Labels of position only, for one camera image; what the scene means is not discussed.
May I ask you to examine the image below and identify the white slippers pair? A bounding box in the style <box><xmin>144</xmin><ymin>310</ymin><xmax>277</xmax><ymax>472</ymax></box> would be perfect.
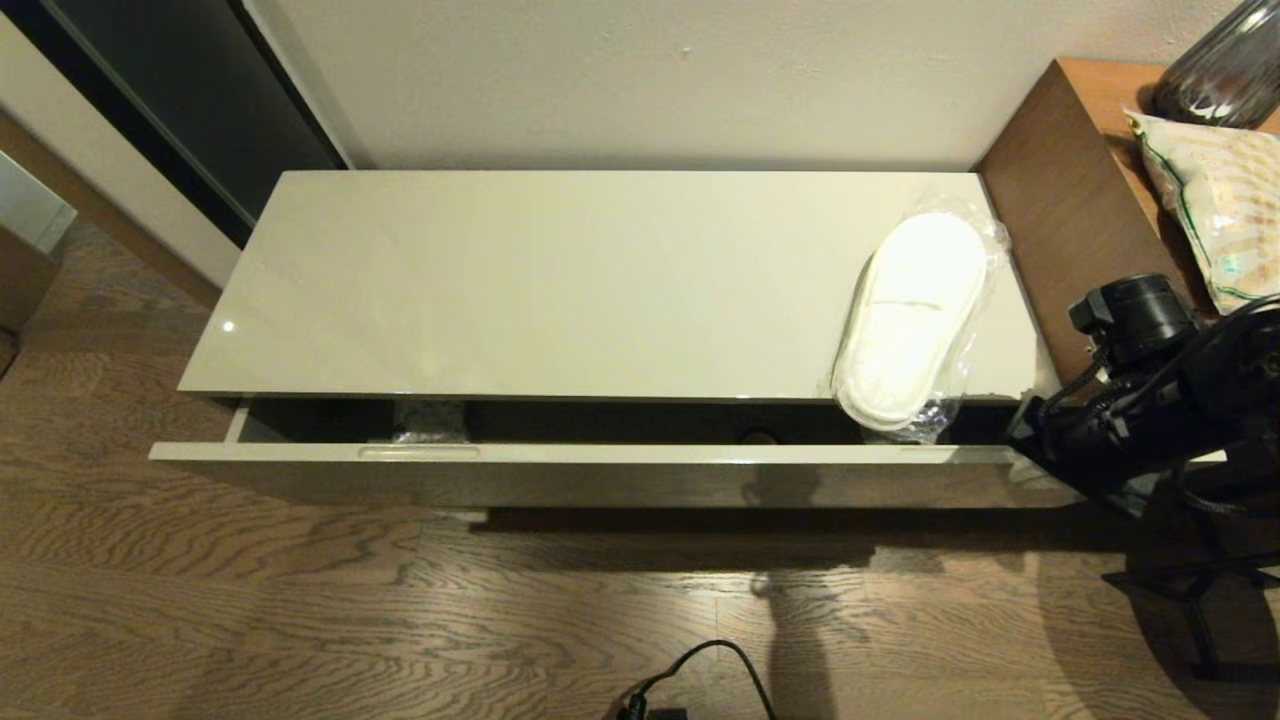
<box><xmin>828</xmin><ymin>195</ymin><xmax>1013</xmax><ymax>446</ymax></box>

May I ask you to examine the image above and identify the grey cabinet drawer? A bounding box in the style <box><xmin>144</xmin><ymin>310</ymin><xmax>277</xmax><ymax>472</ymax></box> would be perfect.
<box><xmin>148</xmin><ymin>398</ymin><xmax>1086</xmax><ymax>511</ymax></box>

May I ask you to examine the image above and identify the white blue tissue pack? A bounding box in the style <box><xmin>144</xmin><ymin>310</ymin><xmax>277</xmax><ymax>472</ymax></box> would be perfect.
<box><xmin>392</xmin><ymin>400</ymin><xmax>469</xmax><ymax>444</ymax></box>

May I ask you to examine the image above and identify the black metal stand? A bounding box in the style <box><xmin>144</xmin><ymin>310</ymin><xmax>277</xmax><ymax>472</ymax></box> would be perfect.
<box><xmin>1100</xmin><ymin>470</ymin><xmax>1280</xmax><ymax>681</ymax></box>

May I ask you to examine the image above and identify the brown wooden side cabinet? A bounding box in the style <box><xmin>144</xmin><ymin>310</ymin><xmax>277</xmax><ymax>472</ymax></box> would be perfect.
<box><xmin>975</xmin><ymin>55</ymin><xmax>1280</xmax><ymax>401</ymax></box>

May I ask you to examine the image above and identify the beige green-trimmed plastic bag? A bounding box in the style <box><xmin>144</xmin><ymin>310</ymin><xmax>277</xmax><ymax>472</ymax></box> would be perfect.
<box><xmin>1125</xmin><ymin>108</ymin><xmax>1280</xmax><ymax>316</ymax></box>

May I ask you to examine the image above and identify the dark ribbed glass vase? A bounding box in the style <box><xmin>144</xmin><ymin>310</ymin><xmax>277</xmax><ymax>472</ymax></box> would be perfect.
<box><xmin>1150</xmin><ymin>0</ymin><xmax>1280</xmax><ymax>128</ymax></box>

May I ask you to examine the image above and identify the grey glossy cabinet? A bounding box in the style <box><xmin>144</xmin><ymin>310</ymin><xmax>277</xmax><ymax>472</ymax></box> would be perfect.
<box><xmin>178</xmin><ymin>170</ymin><xmax>1061</xmax><ymax>403</ymax></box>

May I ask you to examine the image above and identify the dark door panel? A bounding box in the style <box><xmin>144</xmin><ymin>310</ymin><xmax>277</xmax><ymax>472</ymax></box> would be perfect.
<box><xmin>0</xmin><ymin>0</ymin><xmax>349</xmax><ymax>249</ymax></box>

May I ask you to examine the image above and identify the brown wooden door trim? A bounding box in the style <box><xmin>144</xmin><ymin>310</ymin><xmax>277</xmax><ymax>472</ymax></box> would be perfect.
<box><xmin>0</xmin><ymin>105</ymin><xmax>221</xmax><ymax>309</ymax></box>

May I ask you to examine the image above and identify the brown wooden furniture piece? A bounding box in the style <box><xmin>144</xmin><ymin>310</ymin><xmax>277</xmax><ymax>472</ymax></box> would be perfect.
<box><xmin>0</xmin><ymin>225</ymin><xmax>61</xmax><ymax>381</ymax></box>

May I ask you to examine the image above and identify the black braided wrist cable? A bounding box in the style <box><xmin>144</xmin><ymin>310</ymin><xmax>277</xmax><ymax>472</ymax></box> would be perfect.
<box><xmin>1040</xmin><ymin>345</ymin><xmax>1201</xmax><ymax>441</ymax></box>

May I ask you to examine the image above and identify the thin black floor cable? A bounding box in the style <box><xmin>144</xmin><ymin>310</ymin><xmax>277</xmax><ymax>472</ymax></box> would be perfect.
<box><xmin>615</xmin><ymin>640</ymin><xmax>779</xmax><ymax>720</ymax></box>

